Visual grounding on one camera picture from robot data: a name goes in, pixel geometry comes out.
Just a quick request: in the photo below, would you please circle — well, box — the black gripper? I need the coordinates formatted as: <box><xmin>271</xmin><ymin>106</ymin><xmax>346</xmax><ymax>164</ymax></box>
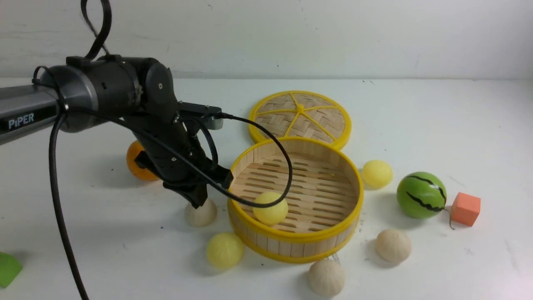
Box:
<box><xmin>134</xmin><ymin>113</ymin><xmax>234</xmax><ymax>209</ymax></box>

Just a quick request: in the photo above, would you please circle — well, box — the white bun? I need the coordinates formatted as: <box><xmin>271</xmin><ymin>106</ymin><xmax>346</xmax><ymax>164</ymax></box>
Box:
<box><xmin>375</xmin><ymin>228</ymin><xmax>412</xmax><ymax>265</ymax></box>
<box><xmin>184</xmin><ymin>199</ymin><xmax>217</xmax><ymax>228</ymax></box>
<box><xmin>307</xmin><ymin>260</ymin><xmax>345</xmax><ymax>298</ymax></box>

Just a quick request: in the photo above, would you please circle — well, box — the yellow bun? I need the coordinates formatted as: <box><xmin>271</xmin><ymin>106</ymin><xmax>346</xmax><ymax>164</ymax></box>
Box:
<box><xmin>252</xmin><ymin>192</ymin><xmax>288</xmax><ymax>226</ymax></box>
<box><xmin>361</xmin><ymin>160</ymin><xmax>394</xmax><ymax>189</ymax></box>
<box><xmin>206</xmin><ymin>232</ymin><xmax>245</xmax><ymax>270</ymax></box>

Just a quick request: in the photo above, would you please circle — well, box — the white bun front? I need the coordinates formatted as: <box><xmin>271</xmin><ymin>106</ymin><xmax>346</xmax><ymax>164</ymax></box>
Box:
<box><xmin>307</xmin><ymin>260</ymin><xmax>345</xmax><ymax>298</ymax></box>

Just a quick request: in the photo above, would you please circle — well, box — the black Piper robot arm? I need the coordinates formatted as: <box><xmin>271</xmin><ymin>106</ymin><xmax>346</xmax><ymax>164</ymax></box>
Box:
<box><xmin>0</xmin><ymin>55</ymin><xmax>234</xmax><ymax>208</ymax></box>

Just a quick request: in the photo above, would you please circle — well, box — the bamboo steamer tray yellow rim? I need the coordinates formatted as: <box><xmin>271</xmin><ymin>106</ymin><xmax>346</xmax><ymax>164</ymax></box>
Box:
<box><xmin>228</xmin><ymin>137</ymin><xmax>364</xmax><ymax>263</ymax></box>

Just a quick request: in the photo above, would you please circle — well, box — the woven bamboo steamer lid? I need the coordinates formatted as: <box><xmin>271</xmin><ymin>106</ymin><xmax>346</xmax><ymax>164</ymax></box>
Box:
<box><xmin>248</xmin><ymin>90</ymin><xmax>352</xmax><ymax>150</ymax></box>

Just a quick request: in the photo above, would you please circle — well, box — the orange toy tangerine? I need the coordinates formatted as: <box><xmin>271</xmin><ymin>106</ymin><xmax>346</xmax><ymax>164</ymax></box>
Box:
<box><xmin>126</xmin><ymin>140</ymin><xmax>159</xmax><ymax>182</ymax></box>

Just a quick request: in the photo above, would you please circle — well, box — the green block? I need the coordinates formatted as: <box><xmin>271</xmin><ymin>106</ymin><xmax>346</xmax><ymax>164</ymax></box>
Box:
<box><xmin>0</xmin><ymin>252</ymin><xmax>23</xmax><ymax>288</ymax></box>

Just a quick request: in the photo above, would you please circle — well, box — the green toy watermelon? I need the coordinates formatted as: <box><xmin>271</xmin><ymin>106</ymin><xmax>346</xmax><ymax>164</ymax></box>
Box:
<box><xmin>396</xmin><ymin>171</ymin><xmax>451</xmax><ymax>223</ymax></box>

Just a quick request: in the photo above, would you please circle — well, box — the orange foam cube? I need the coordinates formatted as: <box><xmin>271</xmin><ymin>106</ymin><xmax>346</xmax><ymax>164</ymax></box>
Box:
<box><xmin>451</xmin><ymin>192</ymin><xmax>481</xmax><ymax>227</ymax></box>

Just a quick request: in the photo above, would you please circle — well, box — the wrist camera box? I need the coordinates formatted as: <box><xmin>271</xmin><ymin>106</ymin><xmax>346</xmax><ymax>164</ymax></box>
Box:
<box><xmin>177</xmin><ymin>101</ymin><xmax>224</xmax><ymax>130</ymax></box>

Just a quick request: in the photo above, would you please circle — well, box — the black cable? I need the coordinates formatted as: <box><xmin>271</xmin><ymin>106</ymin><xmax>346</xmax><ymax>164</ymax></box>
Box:
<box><xmin>32</xmin><ymin>0</ymin><xmax>293</xmax><ymax>300</ymax></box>

